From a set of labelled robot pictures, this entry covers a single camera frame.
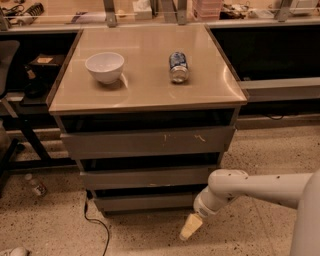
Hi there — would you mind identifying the white bowl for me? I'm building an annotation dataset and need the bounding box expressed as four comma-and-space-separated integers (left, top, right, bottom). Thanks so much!
85, 52, 125, 84

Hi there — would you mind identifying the white shoe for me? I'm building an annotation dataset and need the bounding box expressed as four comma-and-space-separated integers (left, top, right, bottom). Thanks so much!
0, 247, 29, 256

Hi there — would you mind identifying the grey top drawer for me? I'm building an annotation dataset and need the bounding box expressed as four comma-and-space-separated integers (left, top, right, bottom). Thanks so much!
61, 126, 235, 160

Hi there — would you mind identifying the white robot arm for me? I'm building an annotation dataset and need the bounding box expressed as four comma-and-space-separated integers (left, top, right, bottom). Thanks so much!
180, 169, 320, 256

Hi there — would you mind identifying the black box with label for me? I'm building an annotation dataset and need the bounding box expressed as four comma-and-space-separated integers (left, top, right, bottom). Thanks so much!
29, 54, 65, 79

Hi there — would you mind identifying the grey middle drawer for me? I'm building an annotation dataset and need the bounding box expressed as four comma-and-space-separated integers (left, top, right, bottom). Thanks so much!
80, 165, 218, 190

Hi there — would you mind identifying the white tissue box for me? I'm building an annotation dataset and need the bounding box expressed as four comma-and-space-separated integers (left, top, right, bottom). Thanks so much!
132, 0, 152, 20

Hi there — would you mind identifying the blue soda can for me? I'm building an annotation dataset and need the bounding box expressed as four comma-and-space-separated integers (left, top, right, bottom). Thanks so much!
169, 52, 189, 83

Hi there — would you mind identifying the grey drawer cabinet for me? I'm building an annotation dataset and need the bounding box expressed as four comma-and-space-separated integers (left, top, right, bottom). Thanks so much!
49, 25, 247, 201

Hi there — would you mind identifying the black floor cable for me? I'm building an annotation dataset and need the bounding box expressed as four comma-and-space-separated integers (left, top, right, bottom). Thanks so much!
83, 191, 112, 256

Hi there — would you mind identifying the pink plastic crate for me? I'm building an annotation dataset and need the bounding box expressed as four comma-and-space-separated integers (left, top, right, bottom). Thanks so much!
192, 0, 223, 21

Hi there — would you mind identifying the grey metal shelf rail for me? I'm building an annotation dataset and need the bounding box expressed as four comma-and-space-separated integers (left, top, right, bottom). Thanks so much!
239, 77, 320, 102

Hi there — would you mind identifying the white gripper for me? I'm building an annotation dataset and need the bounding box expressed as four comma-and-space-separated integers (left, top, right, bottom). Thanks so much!
179, 194, 216, 241

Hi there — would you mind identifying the grey bottom drawer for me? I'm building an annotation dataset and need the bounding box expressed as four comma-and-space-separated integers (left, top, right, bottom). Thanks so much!
94, 191, 199, 212

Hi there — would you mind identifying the black coiled spring tool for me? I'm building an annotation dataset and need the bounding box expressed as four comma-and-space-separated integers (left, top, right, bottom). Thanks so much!
17, 2, 44, 26

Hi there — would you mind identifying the grey drawer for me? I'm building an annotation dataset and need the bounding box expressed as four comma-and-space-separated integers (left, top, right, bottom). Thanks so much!
80, 165, 218, 190
94, 191, 199, 212
61, 126, 235, 160

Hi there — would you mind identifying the clear plastic bottle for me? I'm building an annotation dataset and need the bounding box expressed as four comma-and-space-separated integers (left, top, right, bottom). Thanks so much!
24, 173, 47, 196

